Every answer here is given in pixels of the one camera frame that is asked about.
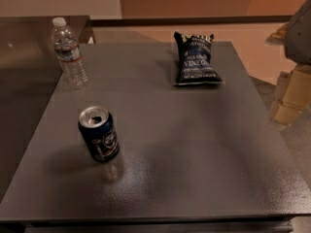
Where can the blue pepsi can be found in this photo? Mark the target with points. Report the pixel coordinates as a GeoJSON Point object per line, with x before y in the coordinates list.
{"type": "Point", "coordinates": [97, 128]}

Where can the clear plastic water bottle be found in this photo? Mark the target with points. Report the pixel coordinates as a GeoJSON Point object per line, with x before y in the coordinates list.
{"type": "Point", "coordinates": [67, 49]}

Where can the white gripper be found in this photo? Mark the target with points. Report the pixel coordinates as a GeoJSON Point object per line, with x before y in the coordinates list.
{"type": "Point", "coordinates": [299, 38]}

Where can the dark blue chip bag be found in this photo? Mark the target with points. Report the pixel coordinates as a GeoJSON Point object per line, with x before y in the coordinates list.
{"type": "Point", "coordinates": [195, 60]}

